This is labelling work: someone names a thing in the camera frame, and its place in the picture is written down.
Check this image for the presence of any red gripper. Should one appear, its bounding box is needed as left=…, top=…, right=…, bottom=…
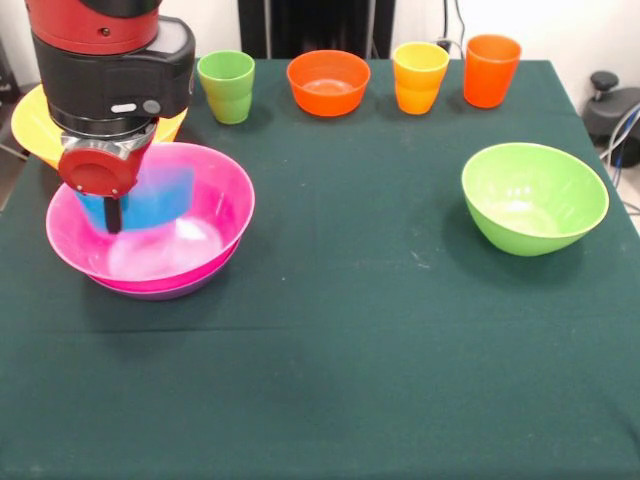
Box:
left=56, top=130, right=156, bottom=235

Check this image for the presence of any blue bowl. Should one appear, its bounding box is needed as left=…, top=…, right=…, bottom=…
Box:
left=74, top=158, right=196, bottom=235

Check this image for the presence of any large pink bowl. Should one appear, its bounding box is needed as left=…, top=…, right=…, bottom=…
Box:
left=45, top=142, right=257, bottom=294

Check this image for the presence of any green bowl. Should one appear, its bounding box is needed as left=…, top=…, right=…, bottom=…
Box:
left=460, top=142, right=610, bottom=258

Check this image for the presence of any purple bowl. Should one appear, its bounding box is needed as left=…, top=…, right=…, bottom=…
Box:
left=91, top=259, right=236, bottom=302

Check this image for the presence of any large yellow bowl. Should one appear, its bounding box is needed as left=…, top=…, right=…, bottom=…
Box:
left=10, top=83, right=190, bottom=171

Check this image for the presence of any green cup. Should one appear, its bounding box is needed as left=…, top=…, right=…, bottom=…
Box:
left=196, top=50, right=257, bottom=126

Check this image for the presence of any dark grey equipment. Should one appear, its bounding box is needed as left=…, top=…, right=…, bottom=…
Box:
left=0, top=37, right=24, bottom=109

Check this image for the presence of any orange bowl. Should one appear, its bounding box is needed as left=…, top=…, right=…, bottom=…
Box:
left=286, top=49, right=372, bottom=118

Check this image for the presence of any dark green tablecloth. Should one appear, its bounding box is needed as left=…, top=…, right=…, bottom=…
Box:
left=0, top=55, right=640, bottom=480

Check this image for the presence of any yellow-orange cup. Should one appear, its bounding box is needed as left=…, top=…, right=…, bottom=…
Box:
left=392, top=41, right=451, bottom=116

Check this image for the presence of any orange cup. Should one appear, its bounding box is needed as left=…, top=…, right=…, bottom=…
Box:
left=462, top=33, right=523, bottom=110

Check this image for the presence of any black wall cable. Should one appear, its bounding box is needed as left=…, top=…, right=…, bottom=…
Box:
left=438, top=0, right=467, bottom=53

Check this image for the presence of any blue-grey cable bundle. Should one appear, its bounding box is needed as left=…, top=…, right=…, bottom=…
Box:
left=598, top=102, right=640, bottom=169

